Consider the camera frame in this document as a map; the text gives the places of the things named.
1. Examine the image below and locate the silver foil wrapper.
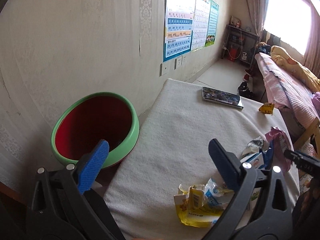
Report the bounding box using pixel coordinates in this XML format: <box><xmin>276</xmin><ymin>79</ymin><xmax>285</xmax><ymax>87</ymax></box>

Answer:
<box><xmin>241</xmin><ymin>137</ymin><xmax>270</xmax><ymax>158</ymax></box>

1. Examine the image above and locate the smartphone with lit screen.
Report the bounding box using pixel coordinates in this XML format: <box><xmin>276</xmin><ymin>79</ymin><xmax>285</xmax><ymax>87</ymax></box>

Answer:
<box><xmin>202</xmin><ymin>87</ymin><xmax>244</xmax><ymax>109</ymax></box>

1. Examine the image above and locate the blue white crumpled wrapper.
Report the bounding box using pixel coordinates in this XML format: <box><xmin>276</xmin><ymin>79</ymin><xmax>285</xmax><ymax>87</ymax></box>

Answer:
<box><xmin>204</xmin><ymin>178</ymin><xmax>234</xmax><ymax>206</ymax></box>

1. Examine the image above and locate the green chart wall poster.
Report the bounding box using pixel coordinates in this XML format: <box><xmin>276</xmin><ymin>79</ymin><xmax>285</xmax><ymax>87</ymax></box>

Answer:
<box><xmin>204</xmin><ymin>0</ymin><xmax>219</xmax><ymax>47</ymax></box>

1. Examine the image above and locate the red bucket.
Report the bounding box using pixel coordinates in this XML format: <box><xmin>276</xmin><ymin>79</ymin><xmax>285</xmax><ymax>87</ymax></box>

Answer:
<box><xmin>227</xmin><ymin>43</ymin><xmax>240</xmax><ymax>62</ymax></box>

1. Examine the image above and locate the white towel table cover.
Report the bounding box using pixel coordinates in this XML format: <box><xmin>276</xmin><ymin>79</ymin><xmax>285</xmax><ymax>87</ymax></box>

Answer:
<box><xmin>104</xmin><ymin>79</ymin><xmax>287</xmax><ymax>239</ymax></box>

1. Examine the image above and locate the dark metal shelf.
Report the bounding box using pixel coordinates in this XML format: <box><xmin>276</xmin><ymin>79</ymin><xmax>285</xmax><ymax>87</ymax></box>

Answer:
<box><xmin>221</xmin><ymin>24</ymin><xmax>260</xmax><ymax>67</ymax></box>

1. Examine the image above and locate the bed with pink sheet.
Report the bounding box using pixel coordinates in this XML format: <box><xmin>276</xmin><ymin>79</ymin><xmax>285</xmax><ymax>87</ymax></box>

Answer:
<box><xmin>255</xmin><ymin>53</ymin><xmax>319</xmax><ymax>128</ymax></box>

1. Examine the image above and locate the white chart wall poster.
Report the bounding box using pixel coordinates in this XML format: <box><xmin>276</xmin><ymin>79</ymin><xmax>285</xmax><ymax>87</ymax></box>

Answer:
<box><xmin>191</xmin><ymin>0</ymin><xmax>210</xmax><ymax>51</ymax></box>

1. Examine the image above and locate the white wall power socket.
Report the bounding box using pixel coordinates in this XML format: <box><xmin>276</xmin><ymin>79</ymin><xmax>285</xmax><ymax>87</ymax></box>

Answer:
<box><xmin>174</xmin><ymin>56</ymin><xmax>183</xmax><ymax>69</ymax></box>

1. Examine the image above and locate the green red trash bin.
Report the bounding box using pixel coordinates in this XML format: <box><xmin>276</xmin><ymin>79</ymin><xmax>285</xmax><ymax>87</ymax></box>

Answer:
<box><xmin>50</xmin><ymin>92</ymin><xmax>139</xmax><ymax>168</ymax></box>

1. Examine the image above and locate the white wall switch plate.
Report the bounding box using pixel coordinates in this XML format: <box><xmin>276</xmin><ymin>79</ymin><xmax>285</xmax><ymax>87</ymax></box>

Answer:
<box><xmin>159</xmin><ymin>61</ymin><xmax>170</xmax><ymax>76</ymax></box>

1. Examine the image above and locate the yellow cartoon milk carton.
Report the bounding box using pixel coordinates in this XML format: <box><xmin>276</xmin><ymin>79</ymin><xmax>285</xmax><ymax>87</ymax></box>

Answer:
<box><xmin>174</xmin><ymin>184</ymin><xmax>228</xmax><ymax>228</ymax></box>

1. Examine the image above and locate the black shoe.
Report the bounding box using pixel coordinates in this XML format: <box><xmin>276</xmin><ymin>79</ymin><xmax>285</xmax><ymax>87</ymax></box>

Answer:
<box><xmin>238</xmin><ymin>81</ymin><xmax>254</xmax><ymax>99</ymax></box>

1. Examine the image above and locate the blue white milk carton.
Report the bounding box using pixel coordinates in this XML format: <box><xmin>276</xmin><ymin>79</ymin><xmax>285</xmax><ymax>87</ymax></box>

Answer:
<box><xmin>240</xmin><ymin>152</ymin><xmax>265</xmax><ymax>168</ymax></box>

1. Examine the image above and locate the blue pinyin wall poster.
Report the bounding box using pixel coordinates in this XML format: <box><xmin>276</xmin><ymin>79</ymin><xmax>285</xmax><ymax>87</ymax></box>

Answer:
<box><xmin>163</xmin><ymin>0</ymin><xmax>196</xmax><ymax>62</ymax></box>

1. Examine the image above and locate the red shoe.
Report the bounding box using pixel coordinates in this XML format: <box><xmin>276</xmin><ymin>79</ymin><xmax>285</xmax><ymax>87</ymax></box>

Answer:
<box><xmin>243</xmin><ymin>69</ymin><xmax>252</xmax><ymax>82</ymax></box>

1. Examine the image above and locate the pink snack bag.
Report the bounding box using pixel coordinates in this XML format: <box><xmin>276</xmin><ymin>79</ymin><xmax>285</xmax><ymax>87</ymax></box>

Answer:
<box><xmin>265</xmin><ymin>127</ymin><xmax>292</xmax><ymax>174</ymax></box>

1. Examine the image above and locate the small yellow snack wrapper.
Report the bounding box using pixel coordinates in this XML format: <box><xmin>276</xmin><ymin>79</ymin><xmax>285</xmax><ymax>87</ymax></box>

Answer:
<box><xmin>259</xmin><ymin>102</ymin><xmax>274</xmax><ymax>115</ymax></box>

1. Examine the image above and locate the yellow patterned quilt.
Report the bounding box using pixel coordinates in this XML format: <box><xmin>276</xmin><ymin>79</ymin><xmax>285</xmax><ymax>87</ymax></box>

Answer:
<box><xmin>270</xmin><ymin>46</ymin><xmax>319</xmax><ymax>93</ymax></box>

